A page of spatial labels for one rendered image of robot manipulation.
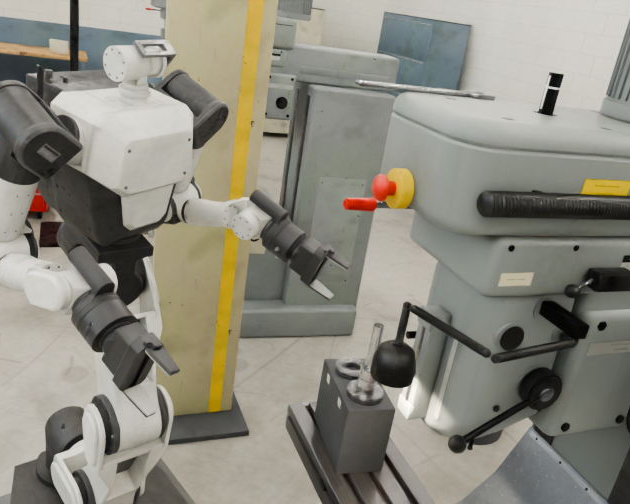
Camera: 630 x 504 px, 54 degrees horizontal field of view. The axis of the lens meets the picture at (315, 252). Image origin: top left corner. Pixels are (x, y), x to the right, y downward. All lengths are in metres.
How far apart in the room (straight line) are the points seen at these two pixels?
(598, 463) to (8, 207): 1.31
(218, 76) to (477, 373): 1.82
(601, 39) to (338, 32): 4.85
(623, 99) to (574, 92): 5.97
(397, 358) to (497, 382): 0.18
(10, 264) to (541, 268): 0.94
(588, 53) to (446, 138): 6.25
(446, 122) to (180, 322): 2.22
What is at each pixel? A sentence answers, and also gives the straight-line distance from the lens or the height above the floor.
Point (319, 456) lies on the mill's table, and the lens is 1.62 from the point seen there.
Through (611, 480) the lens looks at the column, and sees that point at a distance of 1.52.
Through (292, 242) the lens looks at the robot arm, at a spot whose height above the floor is 1.47.
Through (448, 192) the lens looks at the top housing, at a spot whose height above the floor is 1.79.
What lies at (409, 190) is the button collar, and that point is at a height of 1.77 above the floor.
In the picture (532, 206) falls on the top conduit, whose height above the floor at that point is 1.79.
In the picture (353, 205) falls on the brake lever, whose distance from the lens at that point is 1.01.
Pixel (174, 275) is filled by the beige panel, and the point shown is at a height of 0.80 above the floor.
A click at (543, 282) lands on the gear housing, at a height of 1.66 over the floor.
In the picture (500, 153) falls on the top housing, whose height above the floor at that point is 1.85.
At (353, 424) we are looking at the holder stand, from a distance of 1.50.
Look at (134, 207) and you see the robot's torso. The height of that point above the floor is 1.55.
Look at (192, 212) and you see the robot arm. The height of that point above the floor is 1.46.
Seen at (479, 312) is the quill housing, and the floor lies 1.58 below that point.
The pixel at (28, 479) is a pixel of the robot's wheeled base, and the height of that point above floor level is 0.57.
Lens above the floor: 2.00
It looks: 22 degrees down
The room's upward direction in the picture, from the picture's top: 9 degrees clockwise
